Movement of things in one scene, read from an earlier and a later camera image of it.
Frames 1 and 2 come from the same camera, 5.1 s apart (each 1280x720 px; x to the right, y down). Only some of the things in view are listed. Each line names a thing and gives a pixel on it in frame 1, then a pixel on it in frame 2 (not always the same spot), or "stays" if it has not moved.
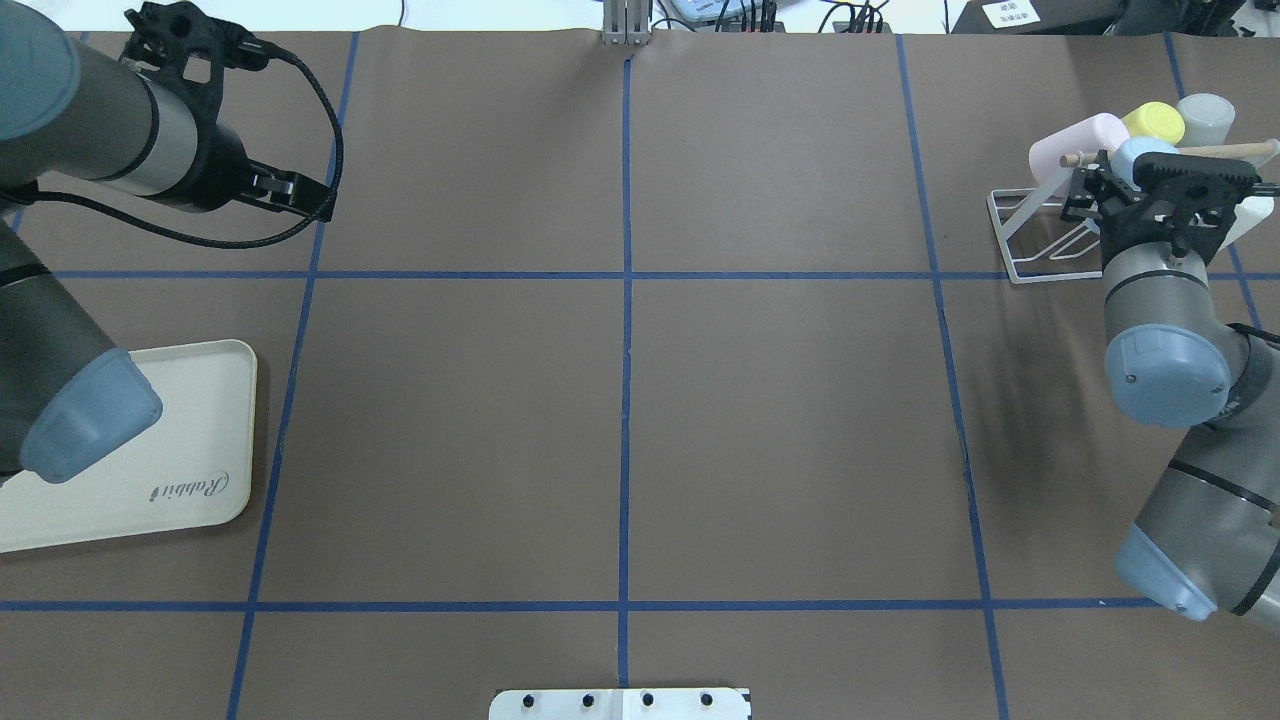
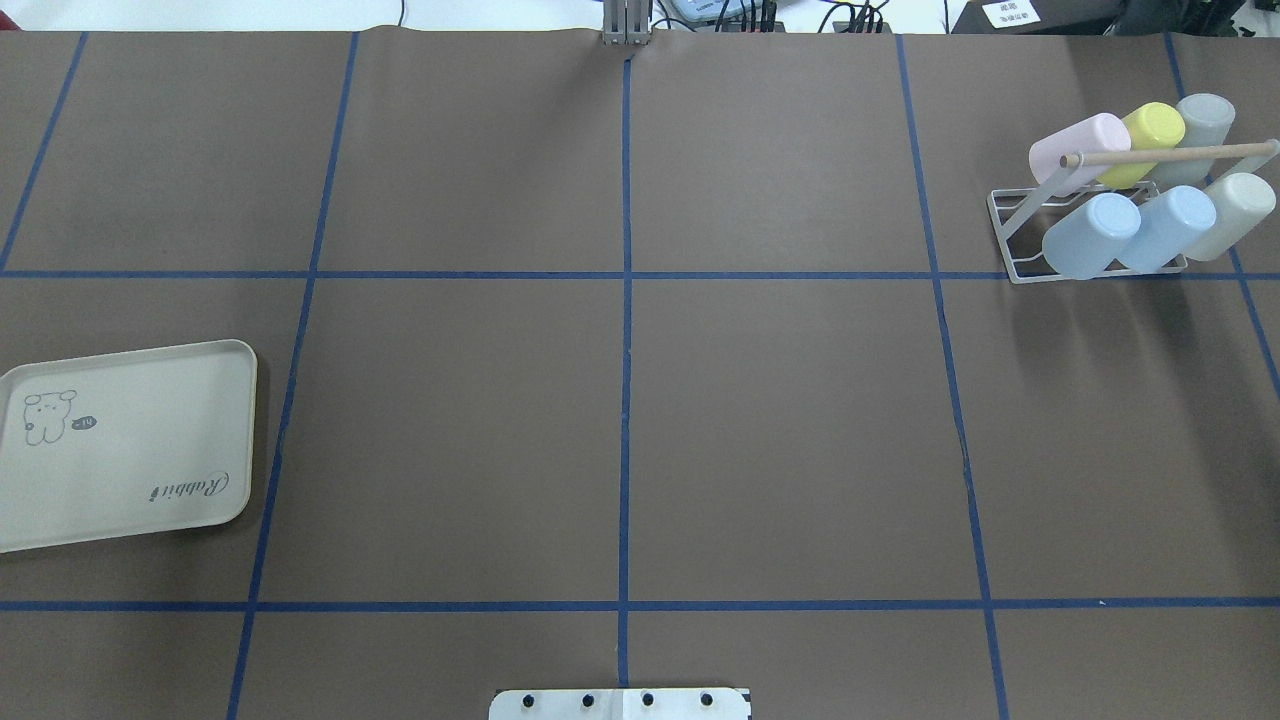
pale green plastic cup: (1249, 211) stays
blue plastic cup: (1124, 153) → (1091, 237)
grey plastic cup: (1207, 118) stays
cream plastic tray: (190, 468) stays
